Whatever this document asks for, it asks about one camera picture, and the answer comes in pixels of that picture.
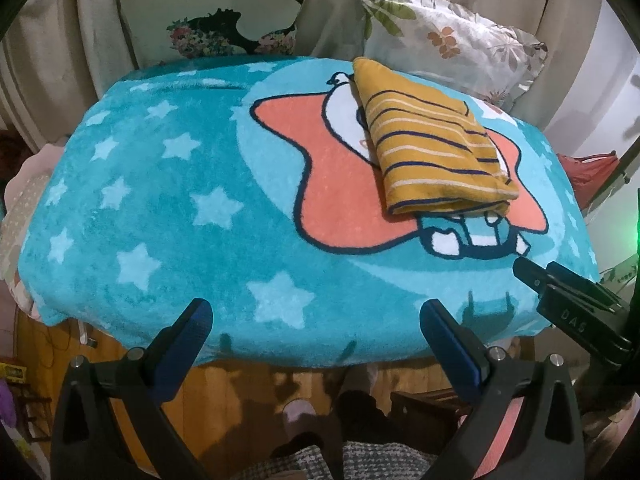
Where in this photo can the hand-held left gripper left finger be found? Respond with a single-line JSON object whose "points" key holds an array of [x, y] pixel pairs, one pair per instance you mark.
{"points": [[192, 335]]}

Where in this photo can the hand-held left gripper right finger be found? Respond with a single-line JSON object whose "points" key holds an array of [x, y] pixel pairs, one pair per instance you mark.
{"points": [[450, 345]]}

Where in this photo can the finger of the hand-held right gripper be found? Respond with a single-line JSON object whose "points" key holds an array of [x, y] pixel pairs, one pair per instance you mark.
{"points": [[570, 317], [580, 285]]}

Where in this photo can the yellow striped shirt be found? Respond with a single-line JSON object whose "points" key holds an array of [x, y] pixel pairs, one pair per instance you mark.
{"points": [[425, 150]]}

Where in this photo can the dark wooden stool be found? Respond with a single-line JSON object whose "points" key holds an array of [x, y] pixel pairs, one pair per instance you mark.
{"points": [[425, 415]]}

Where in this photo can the red cloth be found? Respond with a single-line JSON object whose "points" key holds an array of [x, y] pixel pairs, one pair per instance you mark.
{"points": [[585, 175]]}

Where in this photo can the blue star print blanket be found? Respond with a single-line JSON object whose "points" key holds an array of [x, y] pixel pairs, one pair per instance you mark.
{"points": [[175, 210]]}

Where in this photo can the person's pink slipper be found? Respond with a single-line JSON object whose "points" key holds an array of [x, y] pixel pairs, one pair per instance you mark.
{"points": [[299, 415]]}

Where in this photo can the person's houndstooth clothing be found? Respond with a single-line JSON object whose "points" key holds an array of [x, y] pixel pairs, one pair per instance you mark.
{"points": [[325, 462]]}

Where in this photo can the purple plush object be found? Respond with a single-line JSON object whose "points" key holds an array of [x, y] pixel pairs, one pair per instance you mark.
{"points": [[7, 405]]}

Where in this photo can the dotted beige cloth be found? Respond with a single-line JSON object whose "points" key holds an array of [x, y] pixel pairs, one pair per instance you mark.
{"points": [[20, 220]]}

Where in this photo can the pink cloth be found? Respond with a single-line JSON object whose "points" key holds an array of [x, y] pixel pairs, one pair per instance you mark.
{"points": [[35, 165]]}

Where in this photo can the white leaf print pillow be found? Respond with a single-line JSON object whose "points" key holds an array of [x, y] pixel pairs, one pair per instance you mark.
{"points": [[450, 35]]}

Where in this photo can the beige curtain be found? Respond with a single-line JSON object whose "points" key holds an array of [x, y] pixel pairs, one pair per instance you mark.
{"points": [[75, 35]]}

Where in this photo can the cream pillow with dark figure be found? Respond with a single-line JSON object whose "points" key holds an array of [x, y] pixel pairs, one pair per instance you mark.
{"points": [[210, 10]]}

